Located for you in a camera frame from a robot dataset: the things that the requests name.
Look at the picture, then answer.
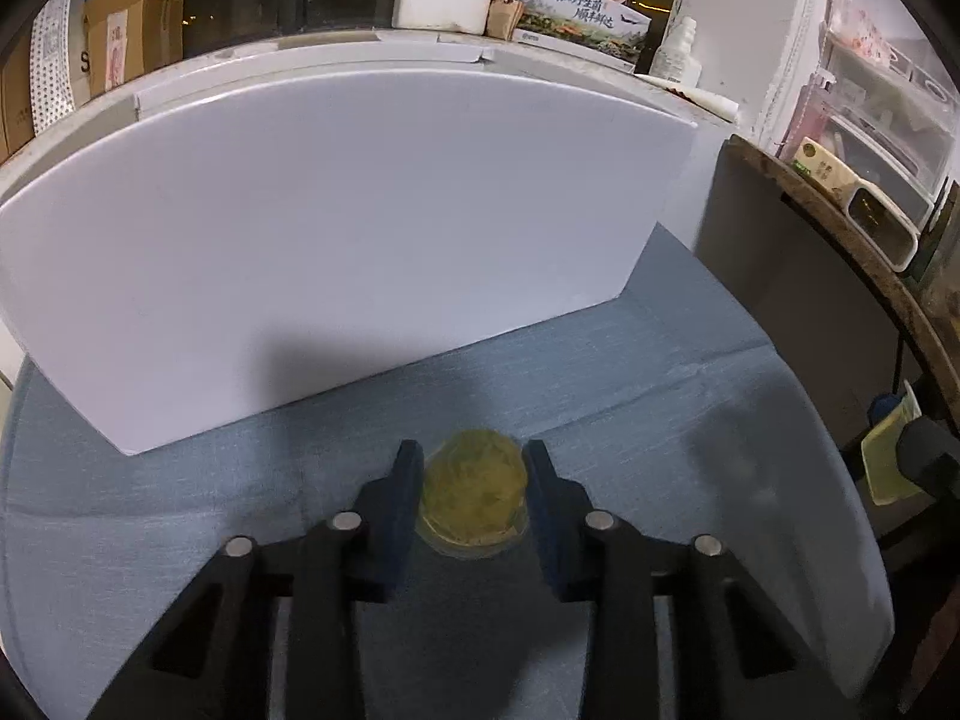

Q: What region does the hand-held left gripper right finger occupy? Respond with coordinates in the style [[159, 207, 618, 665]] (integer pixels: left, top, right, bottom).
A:
[[523, 439, 860, 720]]

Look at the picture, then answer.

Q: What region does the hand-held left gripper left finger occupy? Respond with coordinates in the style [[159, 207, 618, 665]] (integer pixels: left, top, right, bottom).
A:
[[86, 439, 425, 720]]

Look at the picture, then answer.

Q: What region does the round yellow cake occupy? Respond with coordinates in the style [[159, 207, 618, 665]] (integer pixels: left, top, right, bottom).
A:
[[416, 427, 530, 560]]

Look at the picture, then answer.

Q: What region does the blue table cloth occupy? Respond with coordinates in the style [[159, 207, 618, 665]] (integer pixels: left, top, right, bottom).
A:
[[0, 221, 897, 720]]

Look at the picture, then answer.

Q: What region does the white foam board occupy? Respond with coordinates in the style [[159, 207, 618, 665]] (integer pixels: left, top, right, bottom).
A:
[[0, 64, 698, 457]]

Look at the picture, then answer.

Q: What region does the round dark side table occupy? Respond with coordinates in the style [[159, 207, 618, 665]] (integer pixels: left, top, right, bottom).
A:
[[694, 133, 960, 571]]

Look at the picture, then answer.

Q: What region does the pale yellow-green packet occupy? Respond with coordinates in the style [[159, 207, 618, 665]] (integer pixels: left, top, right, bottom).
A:
[[861, 381, 925, 505]]

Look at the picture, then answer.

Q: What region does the black rounded object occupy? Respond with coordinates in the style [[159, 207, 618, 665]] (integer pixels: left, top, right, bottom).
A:
[[900, 416, 960, 502]]

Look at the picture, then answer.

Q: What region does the green and white carton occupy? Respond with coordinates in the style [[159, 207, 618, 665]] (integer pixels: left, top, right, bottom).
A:
[[793, 136, 920, 272]]

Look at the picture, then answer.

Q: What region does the white plastic bottle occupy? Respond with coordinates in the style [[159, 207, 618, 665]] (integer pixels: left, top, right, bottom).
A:
[[649, 15, 704, 88]]

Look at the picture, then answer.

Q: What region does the white ledge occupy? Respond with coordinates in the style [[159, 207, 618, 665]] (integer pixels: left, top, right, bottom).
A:
[[0, 31, 740, 192]]

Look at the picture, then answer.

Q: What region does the printed landscape box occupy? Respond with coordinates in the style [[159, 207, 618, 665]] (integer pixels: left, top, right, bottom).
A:
[[514, 0, 652, 65]]

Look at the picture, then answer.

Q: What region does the brown paper bag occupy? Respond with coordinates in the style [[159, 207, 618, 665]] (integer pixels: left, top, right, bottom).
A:
[[486, 0, 526, 40]]

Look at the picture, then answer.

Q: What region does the clear plastic drawer unit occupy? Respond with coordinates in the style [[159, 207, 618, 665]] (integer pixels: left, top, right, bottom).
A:
[[772, 0, 960, 200]]

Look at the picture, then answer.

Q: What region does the large cardboard box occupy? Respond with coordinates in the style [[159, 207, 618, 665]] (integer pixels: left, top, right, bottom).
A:
[[81, 0, 188, 100]]

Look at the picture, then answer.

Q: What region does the small cardboard box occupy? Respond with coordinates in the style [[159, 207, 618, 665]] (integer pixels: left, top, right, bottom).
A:
[[0, 52, 35, 160]]

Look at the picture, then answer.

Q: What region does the polka dot sheet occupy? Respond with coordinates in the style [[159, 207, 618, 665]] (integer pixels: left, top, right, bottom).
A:
[[30, 0, 80, 137]]

